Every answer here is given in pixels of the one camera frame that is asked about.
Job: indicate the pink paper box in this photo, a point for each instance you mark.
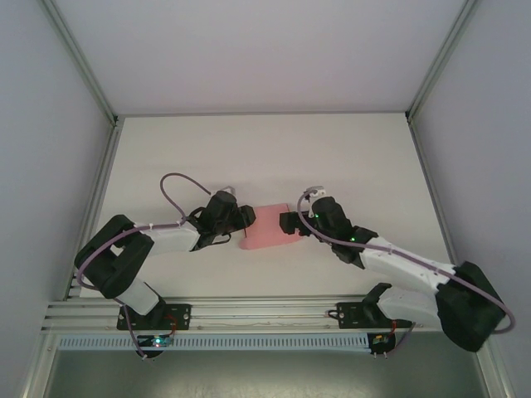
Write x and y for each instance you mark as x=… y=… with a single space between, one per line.
x=269 y=228

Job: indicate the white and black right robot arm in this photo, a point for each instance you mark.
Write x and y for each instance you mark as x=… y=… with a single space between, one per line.
x=464 y=302

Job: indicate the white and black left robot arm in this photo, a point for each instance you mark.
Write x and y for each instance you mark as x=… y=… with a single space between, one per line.
x=112 y=257

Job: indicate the right circuit board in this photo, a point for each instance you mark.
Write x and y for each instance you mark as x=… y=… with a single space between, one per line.
x=381 y=341

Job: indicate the left circuit board green light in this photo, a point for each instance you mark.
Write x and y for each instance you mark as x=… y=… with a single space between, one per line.
x=157 y=341

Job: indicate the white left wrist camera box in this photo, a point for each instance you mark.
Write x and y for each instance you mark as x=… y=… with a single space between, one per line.
x=230 y=190

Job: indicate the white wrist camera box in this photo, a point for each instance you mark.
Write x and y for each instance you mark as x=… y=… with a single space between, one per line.
x=318 y=192
x=230 y=190

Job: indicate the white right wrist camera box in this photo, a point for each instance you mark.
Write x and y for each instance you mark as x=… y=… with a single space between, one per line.
x=318 y=192

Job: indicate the aluminium mounting rail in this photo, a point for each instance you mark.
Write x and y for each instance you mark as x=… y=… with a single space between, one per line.
x=265 y=311

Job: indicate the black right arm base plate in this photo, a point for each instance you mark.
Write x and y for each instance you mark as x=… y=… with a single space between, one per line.
x=346 y=317

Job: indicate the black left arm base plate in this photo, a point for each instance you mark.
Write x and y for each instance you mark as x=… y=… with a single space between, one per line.
x=182 y=311

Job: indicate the aluminium frame post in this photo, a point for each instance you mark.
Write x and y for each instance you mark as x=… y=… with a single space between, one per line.
x=439 y=62
x=84 y=62

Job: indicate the aluminium lower frame strut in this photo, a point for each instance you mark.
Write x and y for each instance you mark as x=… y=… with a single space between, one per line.
x=495 y=377
x=41 y=365

